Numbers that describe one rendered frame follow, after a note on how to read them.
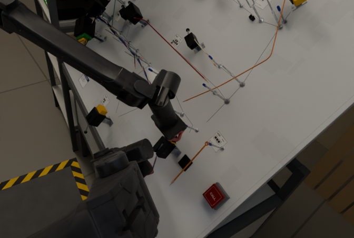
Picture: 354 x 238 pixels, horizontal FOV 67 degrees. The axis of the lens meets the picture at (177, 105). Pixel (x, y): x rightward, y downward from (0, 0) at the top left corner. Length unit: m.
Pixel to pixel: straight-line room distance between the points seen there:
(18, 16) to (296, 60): 0.73
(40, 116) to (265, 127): 2.09
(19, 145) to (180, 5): 1.72
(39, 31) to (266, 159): 0.67
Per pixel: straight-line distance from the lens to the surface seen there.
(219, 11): 1.05
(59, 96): 2.37
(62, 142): 2.35
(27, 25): 0.72
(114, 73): 0.68
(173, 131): 0.76
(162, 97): 0.70
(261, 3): 1.00
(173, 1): 1.22
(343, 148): 2.30
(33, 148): 2.36
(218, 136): 0.86
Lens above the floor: 1.79
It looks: 42 degrees down
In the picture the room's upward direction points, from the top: 12 degrees clockwise
